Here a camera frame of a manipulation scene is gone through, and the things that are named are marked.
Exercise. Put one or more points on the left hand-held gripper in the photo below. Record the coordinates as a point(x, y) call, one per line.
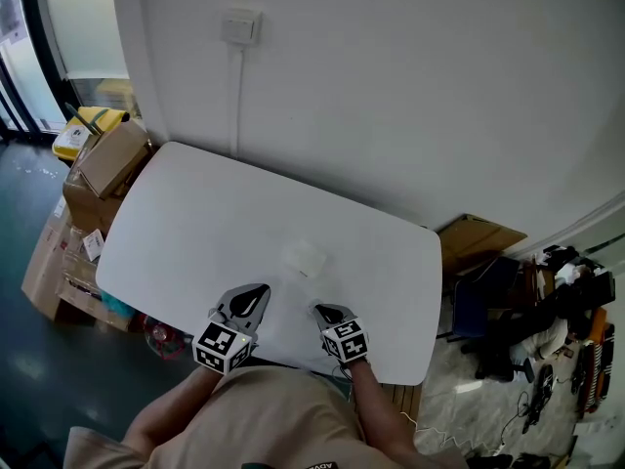
point(222, 347)

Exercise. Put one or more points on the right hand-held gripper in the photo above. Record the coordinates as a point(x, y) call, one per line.
point(346, 342)

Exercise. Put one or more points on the small white box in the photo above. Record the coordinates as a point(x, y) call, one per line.
point(305, 258)
point(93, 244)

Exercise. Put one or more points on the person's left forearm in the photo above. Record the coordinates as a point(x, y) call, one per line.
point(161, 418)

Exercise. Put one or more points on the person's right forearm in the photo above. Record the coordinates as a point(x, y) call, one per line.
point(376, 408)

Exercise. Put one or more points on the wooden slatted platform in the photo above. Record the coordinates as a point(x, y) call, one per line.
point(405, 398)

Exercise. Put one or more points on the person's beige shirt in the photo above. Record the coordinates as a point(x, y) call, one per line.
point(254, 423)

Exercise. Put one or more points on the teal mesh cloth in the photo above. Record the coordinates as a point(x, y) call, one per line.
point(114, 306)

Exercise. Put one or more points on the blue chair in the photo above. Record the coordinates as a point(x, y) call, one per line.
point(481, 301)

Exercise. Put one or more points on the labelled cardboard box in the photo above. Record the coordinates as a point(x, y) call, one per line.
point(78, 286)

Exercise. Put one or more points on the brown cardboard sheet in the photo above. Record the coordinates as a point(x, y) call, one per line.
point(481, 242)

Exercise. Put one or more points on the large brown cardboard box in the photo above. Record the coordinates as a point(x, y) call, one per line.
point(90, 208)

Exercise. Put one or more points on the tilted brown cardboard box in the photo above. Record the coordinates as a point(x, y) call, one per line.
point(114, 157)

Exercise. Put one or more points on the flat brown cardboard box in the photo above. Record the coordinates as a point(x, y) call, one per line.
point(44, 267)

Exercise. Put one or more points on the yellow bin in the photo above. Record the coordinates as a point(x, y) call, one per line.
point(83, 132)

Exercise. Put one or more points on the orange box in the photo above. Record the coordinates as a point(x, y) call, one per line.
point(598, 323)

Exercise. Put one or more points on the striped dark bag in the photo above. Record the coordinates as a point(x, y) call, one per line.
point(595, 369)

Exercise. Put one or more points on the white roller blind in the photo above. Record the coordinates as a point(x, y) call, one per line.
point(88, 22)

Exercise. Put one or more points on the paper notice on window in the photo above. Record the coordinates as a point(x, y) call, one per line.
point(10, 8)

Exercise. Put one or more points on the white wall switch box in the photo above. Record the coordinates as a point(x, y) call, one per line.
point(240, 26)

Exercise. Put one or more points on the black window frame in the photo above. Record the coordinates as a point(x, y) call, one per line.
point(44, 52)

